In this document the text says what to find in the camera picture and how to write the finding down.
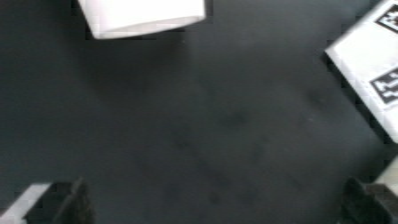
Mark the white paper marker sheet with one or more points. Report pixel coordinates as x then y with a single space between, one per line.
364 53

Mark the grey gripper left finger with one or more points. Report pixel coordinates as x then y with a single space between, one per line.
53 203

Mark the white lamp shade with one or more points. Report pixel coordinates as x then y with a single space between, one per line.
127 18

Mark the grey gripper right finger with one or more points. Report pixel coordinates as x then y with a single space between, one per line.
371 200

